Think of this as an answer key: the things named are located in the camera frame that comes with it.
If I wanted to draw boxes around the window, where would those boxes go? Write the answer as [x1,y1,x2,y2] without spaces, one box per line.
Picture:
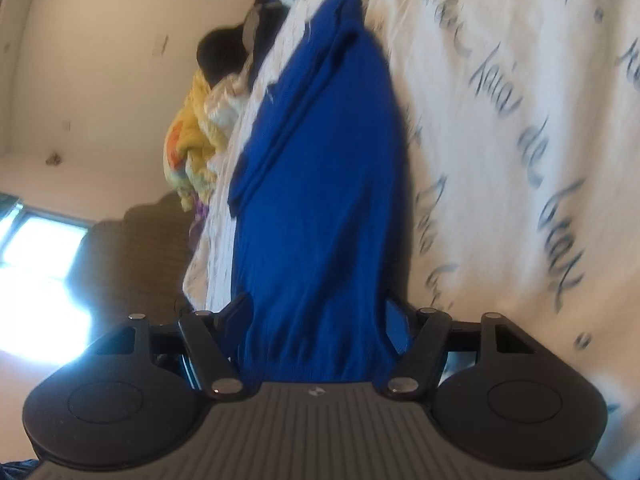
[0,192,97,357]

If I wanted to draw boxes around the white script-printed bedsheet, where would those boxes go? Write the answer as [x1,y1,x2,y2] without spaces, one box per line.
[181,0,640,480]

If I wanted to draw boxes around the black cloth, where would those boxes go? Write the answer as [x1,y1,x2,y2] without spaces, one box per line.
[196,25,256,83]

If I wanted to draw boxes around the dark navy cloth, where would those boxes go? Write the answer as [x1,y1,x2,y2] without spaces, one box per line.
[256,0,297,57]

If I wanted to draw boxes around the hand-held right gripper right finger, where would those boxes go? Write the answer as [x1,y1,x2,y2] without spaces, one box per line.
[385,299,540,400]

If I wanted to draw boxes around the white satin cloth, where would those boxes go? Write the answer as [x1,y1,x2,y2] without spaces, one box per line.
[197,71,256,147]

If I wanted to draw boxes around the brown headboard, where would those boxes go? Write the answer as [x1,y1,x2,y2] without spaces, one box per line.
[75,195,202,322]

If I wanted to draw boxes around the blue knit garment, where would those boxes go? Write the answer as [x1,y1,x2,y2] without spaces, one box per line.
[227,0,417,387]

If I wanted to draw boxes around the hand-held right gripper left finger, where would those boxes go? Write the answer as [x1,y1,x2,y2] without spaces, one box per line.
[94,292,256,402]

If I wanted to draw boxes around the grey cloth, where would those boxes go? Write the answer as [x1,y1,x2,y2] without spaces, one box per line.
[240,6,264,57]

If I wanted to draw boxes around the yellow floral comforter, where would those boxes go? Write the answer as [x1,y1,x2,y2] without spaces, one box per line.
[164,67,236,211]

